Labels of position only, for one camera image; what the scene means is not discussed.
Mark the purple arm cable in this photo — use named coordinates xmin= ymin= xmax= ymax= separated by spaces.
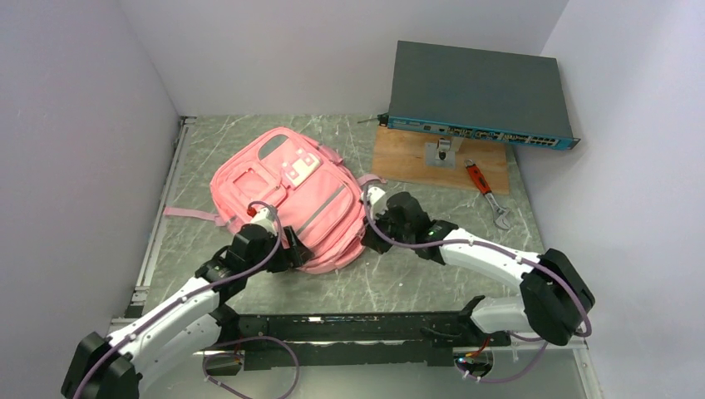
xmin=71 ymin=200 xmax=283 ymax=399
xmin=360 ymin=184 xmax=593 ymax=386

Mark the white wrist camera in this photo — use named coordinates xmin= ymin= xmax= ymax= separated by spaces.
xmin=246 ymin=201 xmax=279 ymax=235
xmin=362 ymin=185 xmax=387 ymax=219

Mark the pink student backpack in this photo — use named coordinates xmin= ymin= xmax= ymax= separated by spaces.
xmin=163 ymin=127 xmax=378 ymax=274

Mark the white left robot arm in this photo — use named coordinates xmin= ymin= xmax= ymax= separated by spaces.
xmin=61 ymin=224 xmax=313 ymax=398

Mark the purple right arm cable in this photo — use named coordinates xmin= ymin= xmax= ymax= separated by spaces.
xmin=360 ymin=184 xmax=593 ymax=386

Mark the orange adjustable wrench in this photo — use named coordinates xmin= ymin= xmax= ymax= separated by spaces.
xmin=464 ymin=160 xmax=510 ymax=230

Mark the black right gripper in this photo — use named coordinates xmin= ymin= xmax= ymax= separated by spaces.
xmin=361 ymin=206 xmax=413 ymax=255

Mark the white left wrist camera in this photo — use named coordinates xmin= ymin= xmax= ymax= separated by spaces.
xmin=246 ymin=201 xmax=279 ymax=235

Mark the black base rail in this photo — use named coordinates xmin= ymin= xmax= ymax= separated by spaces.
xmin=207 ymin=311 xmax=511 ymax=371

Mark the grey metal bracket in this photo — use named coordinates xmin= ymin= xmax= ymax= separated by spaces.
xmin=424 ymin=137 xmax=462 ymax=170

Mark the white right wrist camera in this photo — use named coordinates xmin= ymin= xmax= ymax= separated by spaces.
xmin=362 ymin=185 xmax=387 ymax=219

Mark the blue network switch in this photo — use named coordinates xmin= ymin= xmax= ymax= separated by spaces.
xmin=379 ymin=41 xmax=580 ymax=150

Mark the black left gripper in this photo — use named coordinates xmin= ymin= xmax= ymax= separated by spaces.
xmin=245 ymin=224 xmax=314 ymax=276

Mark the wooden board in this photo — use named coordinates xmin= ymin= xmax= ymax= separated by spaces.
xmin=372 ymin=126 xmax=510 ymax=195

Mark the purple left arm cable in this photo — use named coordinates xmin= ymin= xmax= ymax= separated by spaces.
xmin=71 ymin=200 xmax=283 ymax=399

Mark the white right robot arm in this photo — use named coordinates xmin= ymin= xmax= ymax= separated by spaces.
xmin=360 ymin=186 xmax=595 ymax=346

